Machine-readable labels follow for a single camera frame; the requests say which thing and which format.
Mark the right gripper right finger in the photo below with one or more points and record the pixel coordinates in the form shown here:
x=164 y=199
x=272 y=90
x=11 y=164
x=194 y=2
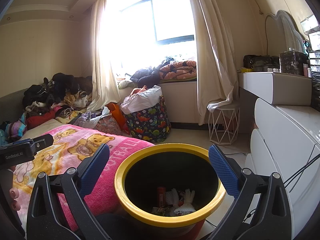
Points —
x=261 y=206

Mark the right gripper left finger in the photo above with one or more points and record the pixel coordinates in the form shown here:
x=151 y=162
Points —
x=46 y=219

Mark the white yarn tassel bundle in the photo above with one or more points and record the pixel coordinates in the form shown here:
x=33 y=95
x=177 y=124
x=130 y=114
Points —
x=187 y=206

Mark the red cylindrical tube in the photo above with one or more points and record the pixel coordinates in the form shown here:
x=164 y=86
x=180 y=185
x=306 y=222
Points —
x=161 y=196

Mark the green black snack packet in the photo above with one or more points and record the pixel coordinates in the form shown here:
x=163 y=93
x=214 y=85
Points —
x=160 y=211

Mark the yellow rimmed trash bin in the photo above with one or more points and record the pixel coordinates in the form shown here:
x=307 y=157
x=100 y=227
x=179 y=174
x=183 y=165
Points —
x=170 y=166

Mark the left hand painted nails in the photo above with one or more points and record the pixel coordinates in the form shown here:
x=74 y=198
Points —
x=14 y=194

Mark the striped purple blue cloth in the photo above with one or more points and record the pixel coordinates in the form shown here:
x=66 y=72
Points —
x=15 y=130

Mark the pink bear fleece blanket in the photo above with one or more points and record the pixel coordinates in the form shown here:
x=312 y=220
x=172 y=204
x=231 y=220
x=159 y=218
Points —
x=71 y=146

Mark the pile of dark clothes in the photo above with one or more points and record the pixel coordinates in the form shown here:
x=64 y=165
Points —
x=62 y=90

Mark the white dresser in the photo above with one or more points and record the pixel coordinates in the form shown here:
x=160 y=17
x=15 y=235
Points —
x=286 y=140

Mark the floral fabric bag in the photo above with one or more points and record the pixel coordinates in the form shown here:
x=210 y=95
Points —
x=109 y=125

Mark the orange bag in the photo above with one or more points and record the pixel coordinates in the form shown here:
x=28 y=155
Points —
x=118 y=115

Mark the left cream curtain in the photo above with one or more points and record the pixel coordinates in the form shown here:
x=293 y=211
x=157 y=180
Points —
x=105 y=88

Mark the cream curtain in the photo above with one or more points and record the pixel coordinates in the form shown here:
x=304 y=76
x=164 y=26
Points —
x=105 y=88
x=217 y=78

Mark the dinosaur print laundry basket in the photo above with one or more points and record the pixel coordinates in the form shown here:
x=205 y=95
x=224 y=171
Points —
x=151 y=124

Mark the black jacket on sill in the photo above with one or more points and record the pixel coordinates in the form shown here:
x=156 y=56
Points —
x=146 y=77

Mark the right cream curtain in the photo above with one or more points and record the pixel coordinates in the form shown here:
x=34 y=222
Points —
x=217 y=78

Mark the orange patterned folded blanket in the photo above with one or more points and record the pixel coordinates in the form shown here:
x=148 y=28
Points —
x=184 y=70

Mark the vanity mirror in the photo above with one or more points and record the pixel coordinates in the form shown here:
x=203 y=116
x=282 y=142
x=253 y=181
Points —
x=282 y=34

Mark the white wire side table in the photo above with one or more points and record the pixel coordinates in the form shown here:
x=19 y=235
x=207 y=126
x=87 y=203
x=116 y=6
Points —
x=223 y=124

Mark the window frame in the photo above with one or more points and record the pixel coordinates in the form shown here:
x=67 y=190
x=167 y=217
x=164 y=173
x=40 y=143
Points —
x=172 y=21

